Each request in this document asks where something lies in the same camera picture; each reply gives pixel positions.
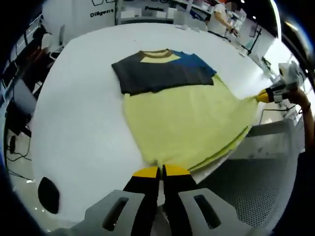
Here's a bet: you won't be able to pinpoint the white office chair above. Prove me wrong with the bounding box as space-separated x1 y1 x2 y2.
49 24 67 59

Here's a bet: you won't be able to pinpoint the black floor cables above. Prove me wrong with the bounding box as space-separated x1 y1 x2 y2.
4 132 32 163

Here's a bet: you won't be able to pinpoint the ceiling light strip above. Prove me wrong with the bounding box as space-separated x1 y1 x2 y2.
269 0 283 37

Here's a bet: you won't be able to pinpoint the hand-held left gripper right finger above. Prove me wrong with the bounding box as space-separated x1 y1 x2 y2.
162 164 241 236

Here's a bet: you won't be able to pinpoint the grey mesh chair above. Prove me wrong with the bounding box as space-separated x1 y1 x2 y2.
190 119 305 231

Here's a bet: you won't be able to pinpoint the yellow blue grey t-shirt garment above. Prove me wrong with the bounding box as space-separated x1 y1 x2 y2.
111 49 260 173

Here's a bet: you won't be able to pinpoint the grey metal shelving unit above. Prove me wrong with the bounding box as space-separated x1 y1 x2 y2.
114 0 215 25

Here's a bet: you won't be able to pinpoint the person's right hand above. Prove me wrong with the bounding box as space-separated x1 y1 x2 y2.
287 87 310 109

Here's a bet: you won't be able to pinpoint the black tripod stand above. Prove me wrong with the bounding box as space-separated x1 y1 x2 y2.
246 26 263 55

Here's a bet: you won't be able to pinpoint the thin gripper cable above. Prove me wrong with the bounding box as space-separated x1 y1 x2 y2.
259 104 300 123

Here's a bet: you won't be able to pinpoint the grey desk partition panel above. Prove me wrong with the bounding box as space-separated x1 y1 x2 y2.
13 78 37 118

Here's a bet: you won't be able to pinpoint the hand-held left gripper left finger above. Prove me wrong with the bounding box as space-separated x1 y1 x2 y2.
85 166 160 236

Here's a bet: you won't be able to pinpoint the black oval object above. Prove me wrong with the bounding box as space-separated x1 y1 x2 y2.
37 176 61 214

